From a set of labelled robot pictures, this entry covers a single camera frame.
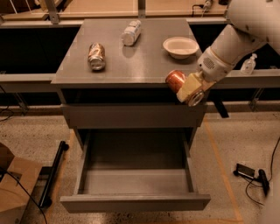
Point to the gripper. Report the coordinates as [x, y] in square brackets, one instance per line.
[208, 66]

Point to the red coke can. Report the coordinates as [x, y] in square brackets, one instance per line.
[175, 80]

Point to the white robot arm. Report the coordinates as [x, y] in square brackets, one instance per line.
[253, 24]

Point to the grey drawer cabinet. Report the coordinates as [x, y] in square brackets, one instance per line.
[133, 75]

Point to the brown soda can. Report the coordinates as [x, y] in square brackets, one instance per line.
[96, 57]

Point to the open grey middle drawer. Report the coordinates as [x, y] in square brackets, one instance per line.
[135, 170]

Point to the closed grey top drawer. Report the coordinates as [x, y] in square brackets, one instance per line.
[132, 116]

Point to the white bowl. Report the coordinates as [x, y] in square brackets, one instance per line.
[180, 48]

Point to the clear sanitizer pump bottle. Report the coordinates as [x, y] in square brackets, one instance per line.
[248, 65]

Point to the white plastic bottle lying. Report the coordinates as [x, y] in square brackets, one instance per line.
[131, 33]

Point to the black device on floor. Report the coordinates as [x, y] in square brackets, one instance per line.
[246, 172]

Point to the black floor stand right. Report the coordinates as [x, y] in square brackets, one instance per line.
[265, 183]

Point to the black metal floor bar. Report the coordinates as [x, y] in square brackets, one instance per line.
[50, 173]

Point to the cardboard box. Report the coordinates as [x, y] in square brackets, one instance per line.
[20, 176]

